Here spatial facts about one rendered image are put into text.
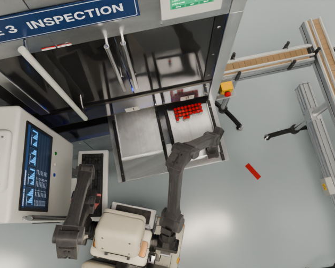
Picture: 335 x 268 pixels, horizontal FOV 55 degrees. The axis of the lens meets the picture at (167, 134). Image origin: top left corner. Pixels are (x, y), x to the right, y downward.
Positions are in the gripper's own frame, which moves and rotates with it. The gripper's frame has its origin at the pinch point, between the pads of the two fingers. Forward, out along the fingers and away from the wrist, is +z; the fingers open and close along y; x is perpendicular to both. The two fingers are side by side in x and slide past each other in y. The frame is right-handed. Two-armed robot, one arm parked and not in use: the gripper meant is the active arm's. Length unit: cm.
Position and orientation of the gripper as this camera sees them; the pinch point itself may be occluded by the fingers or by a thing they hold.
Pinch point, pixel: (210, 154)
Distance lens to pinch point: 197.6
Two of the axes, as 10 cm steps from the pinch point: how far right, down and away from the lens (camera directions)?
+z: 0.5, 4.1, 9.1
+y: -1.4, -9.0, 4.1
